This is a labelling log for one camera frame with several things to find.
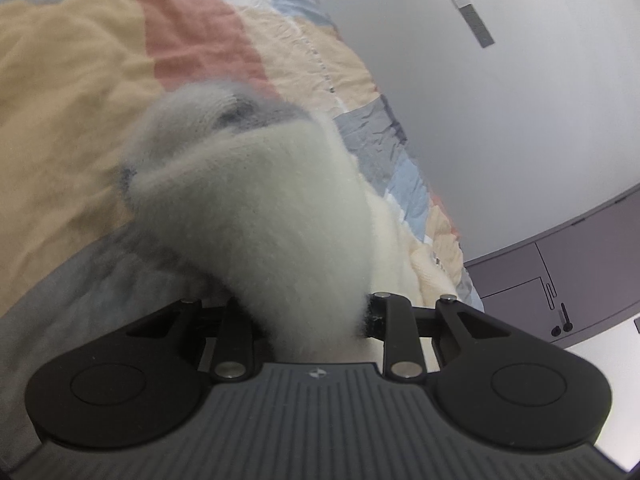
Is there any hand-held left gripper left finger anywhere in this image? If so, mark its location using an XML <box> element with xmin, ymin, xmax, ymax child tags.
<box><xmin>125</xmin><ymin>297</ymin><xmax>258</xmax><ymax>381</ymax></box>

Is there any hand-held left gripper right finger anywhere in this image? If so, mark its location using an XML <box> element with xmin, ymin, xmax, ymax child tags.
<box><xmin>362</xmin><ymin>292</ymin><xmax>508</xmax><ymax>381</ymax></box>

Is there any cream sweater with blue stripes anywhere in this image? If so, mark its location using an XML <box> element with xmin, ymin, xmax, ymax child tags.
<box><xmin>117</xmin><ymin>77</ymin><xmax>458</xmax><ymax>363</ymax></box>

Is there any grey door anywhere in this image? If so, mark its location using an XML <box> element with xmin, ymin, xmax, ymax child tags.
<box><xmin>462</xmin><ymin>186</ymin><xmax>640</xmax><ymax>348</ymax></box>

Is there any patchwork checked quilt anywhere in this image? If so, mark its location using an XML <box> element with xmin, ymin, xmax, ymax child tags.
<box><xmin>0</xmin><ymin>0</ymin><xmax>485</xmax><ymax>466</ymax></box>

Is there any grey wall switch panel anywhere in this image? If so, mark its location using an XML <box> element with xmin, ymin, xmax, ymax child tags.
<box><xmin>450</xmin><ymin>0</ymin><xmax>496</xmax><ymax>49</ymax></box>

